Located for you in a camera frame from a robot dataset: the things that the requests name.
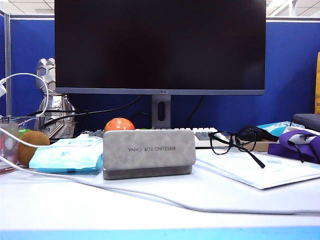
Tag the small green apple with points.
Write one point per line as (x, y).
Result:
(23, 132)

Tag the clear plastic cup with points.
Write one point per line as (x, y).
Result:
(10, 150)

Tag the orange fruit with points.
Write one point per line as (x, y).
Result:
(118, 125)

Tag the white and grey keyboard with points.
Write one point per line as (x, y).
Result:
(202, 136)

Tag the clear plastic container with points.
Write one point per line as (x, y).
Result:
(30, 122)

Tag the grey fabric pouch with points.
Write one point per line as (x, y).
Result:
(307, 120)

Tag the grey partition post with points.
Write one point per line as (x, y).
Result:
(8, 62)

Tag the documents in clear sleeve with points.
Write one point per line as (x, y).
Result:
(250, 172)

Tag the white charger plug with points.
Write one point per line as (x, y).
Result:
(2, 88)

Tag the black framed glasses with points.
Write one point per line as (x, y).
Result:
(261, 165)

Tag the grey suede glasses case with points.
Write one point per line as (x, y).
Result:
(150, 140)

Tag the brown cardboard box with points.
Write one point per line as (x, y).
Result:
(262, 146)

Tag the silver robot figurine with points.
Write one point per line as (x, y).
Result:
(53, 105)

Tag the teal and white package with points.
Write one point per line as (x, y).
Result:
(277, 126)

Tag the black computer monitor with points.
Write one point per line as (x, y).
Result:
(160, 45)

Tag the brown kiwi fruit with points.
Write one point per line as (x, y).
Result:
(27, 155)

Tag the black computer mouse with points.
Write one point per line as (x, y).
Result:
(262, 135)

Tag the light blue wipes pack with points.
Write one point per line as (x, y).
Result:
(65, 157)

